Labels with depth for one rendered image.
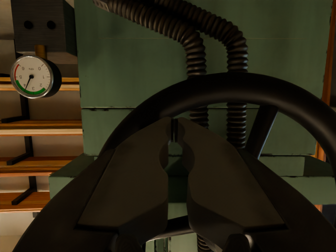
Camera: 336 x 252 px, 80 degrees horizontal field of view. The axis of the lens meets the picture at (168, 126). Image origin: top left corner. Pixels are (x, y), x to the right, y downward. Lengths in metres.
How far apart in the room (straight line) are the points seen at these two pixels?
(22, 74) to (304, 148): 0.49
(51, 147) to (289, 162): 3.03
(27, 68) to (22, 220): 3.54
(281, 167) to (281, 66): 0.19
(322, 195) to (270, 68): 0.27
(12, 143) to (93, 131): 3.09
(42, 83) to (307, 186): 0.50
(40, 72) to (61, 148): 2.83
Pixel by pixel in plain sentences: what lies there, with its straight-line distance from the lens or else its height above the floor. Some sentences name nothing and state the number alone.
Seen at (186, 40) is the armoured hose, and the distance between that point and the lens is 0.25.
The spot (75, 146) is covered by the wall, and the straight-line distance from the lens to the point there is 3.09.
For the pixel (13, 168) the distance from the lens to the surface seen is 2.98.
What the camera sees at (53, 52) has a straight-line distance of 0.39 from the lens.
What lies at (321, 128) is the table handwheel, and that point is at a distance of 0.23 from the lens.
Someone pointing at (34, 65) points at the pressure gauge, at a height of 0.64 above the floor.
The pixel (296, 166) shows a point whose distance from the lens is 0.46.
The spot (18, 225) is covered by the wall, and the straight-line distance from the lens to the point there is 3.91.
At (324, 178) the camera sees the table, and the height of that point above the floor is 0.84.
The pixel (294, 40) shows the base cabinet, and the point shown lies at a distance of 0.44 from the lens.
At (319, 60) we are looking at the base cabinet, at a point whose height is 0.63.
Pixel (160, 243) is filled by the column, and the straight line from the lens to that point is 0.91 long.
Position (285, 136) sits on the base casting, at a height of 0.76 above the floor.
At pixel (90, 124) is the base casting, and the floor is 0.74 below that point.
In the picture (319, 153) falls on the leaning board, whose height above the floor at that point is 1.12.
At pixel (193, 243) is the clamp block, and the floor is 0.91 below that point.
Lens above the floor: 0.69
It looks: 9 degrees up
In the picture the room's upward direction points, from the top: 180 degrees counter-clockwise
